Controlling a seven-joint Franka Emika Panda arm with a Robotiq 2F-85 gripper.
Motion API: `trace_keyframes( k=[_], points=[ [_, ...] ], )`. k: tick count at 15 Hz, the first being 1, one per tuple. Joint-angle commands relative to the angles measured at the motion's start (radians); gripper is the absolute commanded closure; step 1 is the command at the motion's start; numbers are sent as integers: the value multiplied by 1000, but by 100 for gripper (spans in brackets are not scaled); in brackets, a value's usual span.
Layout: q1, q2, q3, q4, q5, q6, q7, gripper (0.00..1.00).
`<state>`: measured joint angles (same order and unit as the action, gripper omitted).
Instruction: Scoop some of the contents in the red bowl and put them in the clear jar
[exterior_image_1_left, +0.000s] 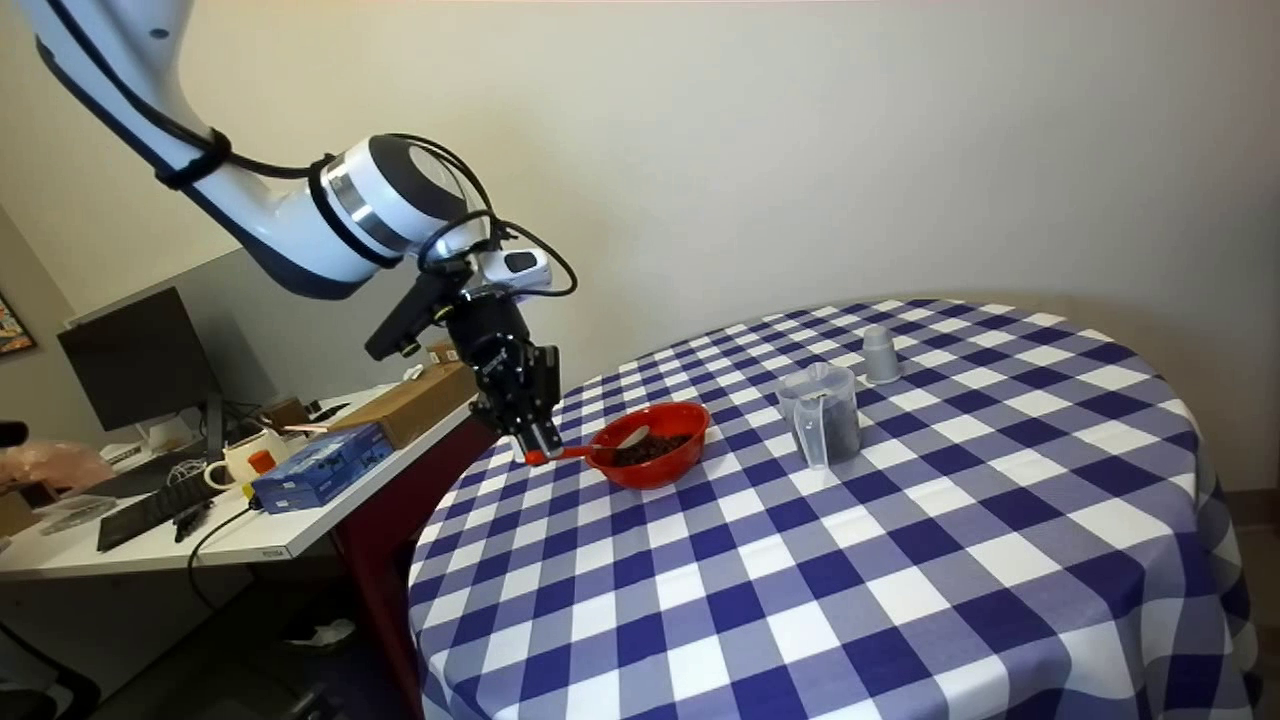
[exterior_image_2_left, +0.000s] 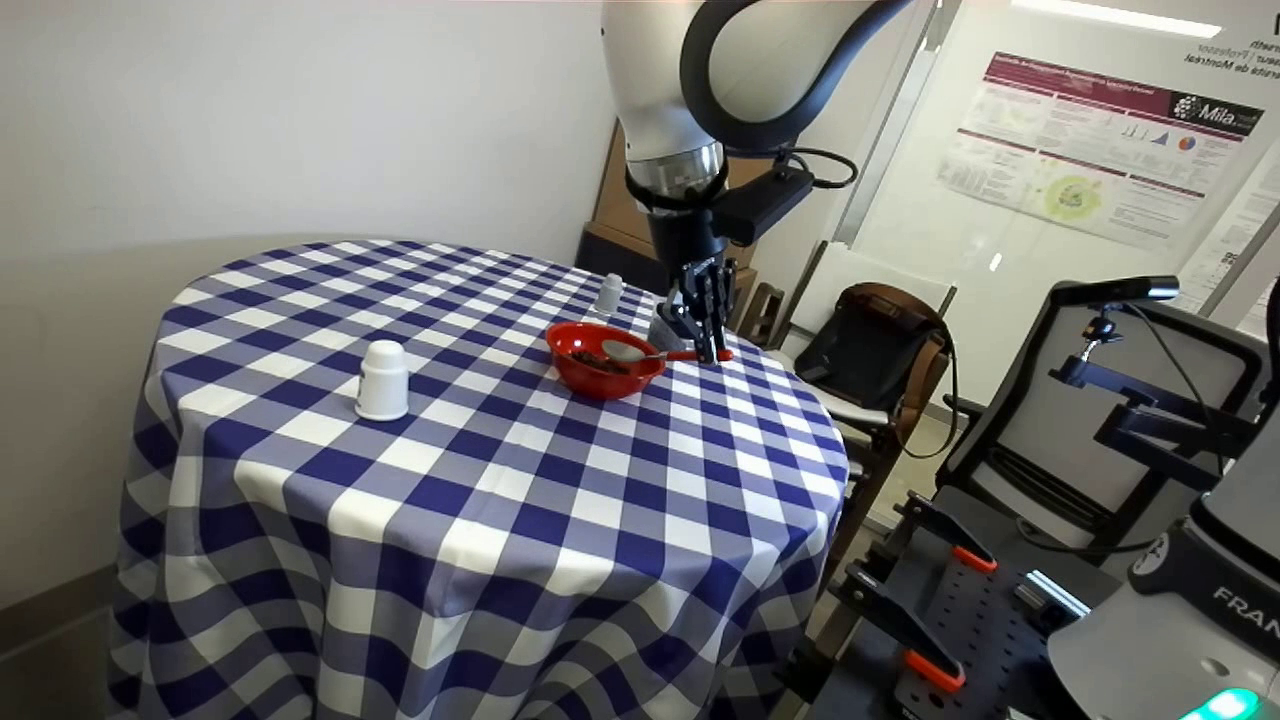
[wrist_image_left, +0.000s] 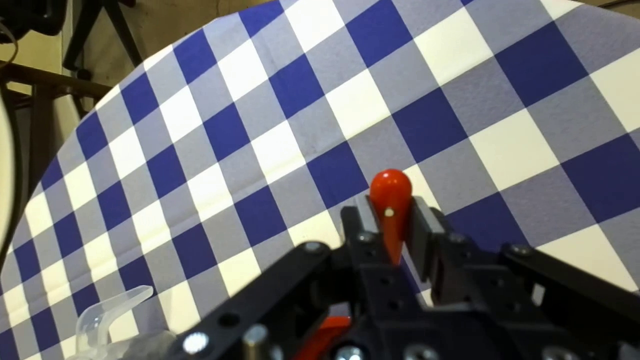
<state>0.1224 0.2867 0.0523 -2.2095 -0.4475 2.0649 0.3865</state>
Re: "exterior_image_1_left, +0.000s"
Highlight black keyboard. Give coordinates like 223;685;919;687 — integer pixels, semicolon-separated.
93;473;221;555

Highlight blue box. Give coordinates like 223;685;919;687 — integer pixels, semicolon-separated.
253;421;397;515

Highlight orange handled metal spoon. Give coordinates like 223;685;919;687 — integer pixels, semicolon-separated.
521;438;630;473

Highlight long cardboard box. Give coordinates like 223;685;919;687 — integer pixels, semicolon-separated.
323;349;483;454

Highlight pink plastic bag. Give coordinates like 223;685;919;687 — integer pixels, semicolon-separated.
0;438;116;502

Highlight blue white checked tablecloth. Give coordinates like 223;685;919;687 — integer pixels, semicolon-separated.
398;293;1263;720

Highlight clear drinking glass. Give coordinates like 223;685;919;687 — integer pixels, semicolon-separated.
772;360;865;473

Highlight white desk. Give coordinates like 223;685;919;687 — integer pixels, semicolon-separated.
0;357;529;586

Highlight dark red cabinet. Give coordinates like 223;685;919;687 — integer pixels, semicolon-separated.
337;396;544;695

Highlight red plastic bowl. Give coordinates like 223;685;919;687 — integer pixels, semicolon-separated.
578;396;716;493

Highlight dark coffee beans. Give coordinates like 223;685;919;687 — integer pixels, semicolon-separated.
609;421;695;468

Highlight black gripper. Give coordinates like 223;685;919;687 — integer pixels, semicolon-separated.
443;293;567;457

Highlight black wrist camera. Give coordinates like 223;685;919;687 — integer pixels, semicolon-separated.
365;273;472;365

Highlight small clear cup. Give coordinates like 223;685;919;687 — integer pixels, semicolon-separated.
860;322;905;390

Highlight white mug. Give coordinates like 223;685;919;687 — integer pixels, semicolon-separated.
198;440;287;502

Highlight grey divider panel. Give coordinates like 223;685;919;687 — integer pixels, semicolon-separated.
55;243;516;404

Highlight black computer monitor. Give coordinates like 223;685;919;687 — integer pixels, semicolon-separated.
55;283;227;438

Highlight framed wall picture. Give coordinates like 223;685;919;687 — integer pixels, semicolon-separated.
0;293;38;360

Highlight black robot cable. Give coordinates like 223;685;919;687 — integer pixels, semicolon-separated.
304;127;578;305

